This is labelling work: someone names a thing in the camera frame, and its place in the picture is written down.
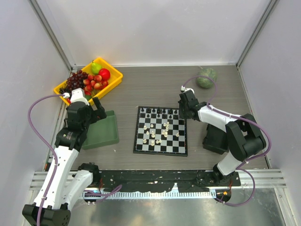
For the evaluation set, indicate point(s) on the green melon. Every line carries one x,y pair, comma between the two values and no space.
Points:
205,78

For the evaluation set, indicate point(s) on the purple grape bunch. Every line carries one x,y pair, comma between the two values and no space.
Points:
76,80

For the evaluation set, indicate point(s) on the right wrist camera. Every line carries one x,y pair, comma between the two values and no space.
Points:
184,89

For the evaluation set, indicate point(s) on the green plastic tray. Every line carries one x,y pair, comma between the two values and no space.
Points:
102,133

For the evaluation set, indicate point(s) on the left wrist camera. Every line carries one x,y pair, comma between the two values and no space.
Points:
78,96

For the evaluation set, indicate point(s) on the green pear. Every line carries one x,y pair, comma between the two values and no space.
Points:
95,67

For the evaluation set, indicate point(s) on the yellow plastic tray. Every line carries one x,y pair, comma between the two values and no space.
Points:
115,80

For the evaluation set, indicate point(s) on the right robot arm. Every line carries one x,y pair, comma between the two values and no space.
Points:
239,135

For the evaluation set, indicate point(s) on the red apple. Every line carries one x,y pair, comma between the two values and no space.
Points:
105,74

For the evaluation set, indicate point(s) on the black grape bunch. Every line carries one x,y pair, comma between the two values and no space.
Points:
63,90

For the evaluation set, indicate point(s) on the black white chessboard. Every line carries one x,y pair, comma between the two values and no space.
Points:
150,114

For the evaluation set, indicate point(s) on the black plastic box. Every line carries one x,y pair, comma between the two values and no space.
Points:
215,140

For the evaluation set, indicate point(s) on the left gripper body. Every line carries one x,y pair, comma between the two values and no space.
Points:
92,116

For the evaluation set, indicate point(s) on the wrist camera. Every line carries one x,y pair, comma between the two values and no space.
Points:
78,96
184,89

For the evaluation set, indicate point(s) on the white chess piece cluster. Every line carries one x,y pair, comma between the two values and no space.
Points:
165,133

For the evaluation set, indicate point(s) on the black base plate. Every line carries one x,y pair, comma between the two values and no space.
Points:
158,181

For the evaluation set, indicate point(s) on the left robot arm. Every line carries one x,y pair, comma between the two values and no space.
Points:
56,199

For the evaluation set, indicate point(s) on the white cable duct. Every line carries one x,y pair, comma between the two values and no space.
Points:
174,194

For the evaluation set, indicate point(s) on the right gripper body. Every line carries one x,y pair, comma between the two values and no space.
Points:
183,108

